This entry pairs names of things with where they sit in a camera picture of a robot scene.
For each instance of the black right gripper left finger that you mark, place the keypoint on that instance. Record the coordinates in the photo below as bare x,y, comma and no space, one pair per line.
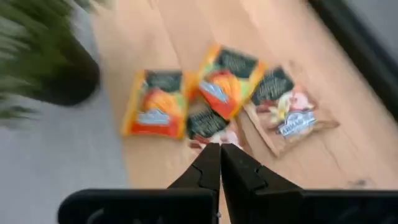
205,174

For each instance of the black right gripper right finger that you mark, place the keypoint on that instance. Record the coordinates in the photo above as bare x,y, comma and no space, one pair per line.
239,180

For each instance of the grey woven placemat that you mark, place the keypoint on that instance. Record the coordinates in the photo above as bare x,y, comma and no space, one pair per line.
46,155

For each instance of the green artificial plant black pot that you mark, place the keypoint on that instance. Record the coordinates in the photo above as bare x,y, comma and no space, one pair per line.
62,77

